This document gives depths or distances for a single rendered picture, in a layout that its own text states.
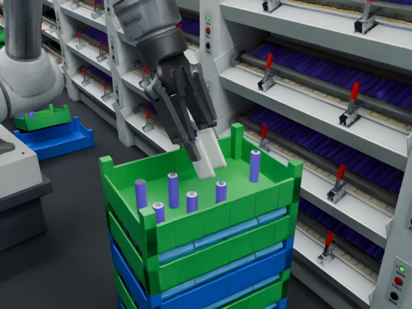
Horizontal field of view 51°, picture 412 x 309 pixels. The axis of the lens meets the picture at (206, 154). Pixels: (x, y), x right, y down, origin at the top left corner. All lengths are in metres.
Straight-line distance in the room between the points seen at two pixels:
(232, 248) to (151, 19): 0.40
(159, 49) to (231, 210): 0.28
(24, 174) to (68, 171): 0.50
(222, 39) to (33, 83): 0.58
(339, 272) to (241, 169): 0.43
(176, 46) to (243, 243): 0.35
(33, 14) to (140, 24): 0.71
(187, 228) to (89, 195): 1.07
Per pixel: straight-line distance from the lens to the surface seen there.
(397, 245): 1.00
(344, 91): 1.04
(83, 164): 1.94
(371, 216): 1.04
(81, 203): 1.69
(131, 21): 0.66
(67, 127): 2.23
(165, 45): 0.65
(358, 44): 0.92
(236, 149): 0.91
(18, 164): 1.41
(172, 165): 0.86
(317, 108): 1.05
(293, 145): 1.20
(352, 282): 1.17
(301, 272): 1.33
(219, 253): 0.75
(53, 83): 1.47
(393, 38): 0.89
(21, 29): 1.35
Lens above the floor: 0.93
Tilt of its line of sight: 28 degrees down
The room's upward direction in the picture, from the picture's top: straight up
